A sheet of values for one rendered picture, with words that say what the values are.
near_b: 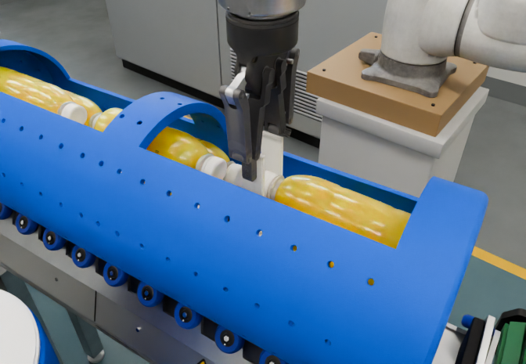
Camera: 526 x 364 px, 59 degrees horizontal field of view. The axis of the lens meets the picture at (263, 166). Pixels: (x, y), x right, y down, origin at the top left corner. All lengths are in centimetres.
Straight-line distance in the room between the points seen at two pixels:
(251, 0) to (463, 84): 82
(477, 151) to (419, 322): 252
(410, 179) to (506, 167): 178
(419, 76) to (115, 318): 80
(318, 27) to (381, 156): 133
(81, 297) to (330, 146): 69
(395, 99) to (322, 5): 132
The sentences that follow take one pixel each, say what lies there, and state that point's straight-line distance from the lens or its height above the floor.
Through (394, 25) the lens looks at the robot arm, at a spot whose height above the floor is 119.
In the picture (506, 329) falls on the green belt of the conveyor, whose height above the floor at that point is 88.
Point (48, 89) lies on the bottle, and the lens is 85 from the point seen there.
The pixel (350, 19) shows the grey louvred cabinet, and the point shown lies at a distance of 228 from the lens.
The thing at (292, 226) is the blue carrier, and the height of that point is 121.
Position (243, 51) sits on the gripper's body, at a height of 137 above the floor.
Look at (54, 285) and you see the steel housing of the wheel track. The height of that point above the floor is 86.
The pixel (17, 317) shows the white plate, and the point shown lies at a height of 104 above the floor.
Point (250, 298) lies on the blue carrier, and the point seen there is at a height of 113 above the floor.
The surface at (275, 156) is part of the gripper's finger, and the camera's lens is 60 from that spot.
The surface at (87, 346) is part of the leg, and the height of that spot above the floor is 11.
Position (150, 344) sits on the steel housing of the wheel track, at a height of 87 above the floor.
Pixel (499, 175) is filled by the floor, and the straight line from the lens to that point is 282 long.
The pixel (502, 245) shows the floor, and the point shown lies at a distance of 239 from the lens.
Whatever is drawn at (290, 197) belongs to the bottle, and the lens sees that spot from 56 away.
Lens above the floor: 156
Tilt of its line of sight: 37 degrees down
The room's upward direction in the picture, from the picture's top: straight up
